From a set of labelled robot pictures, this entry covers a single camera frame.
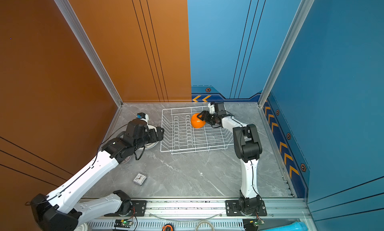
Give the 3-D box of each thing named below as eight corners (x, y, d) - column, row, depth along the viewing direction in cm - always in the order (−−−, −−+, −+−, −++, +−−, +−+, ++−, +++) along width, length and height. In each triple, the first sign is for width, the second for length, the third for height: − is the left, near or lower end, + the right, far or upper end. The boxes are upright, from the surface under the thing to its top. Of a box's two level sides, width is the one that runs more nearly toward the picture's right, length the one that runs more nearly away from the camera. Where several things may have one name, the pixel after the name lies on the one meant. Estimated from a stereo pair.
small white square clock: (134, 182, 84) (132, 180, 82) (139, 174, 87) (138, 172, 85) (141, 185, 83) (140, 184, 81) (146, 177, 85) (145, 176, 83)
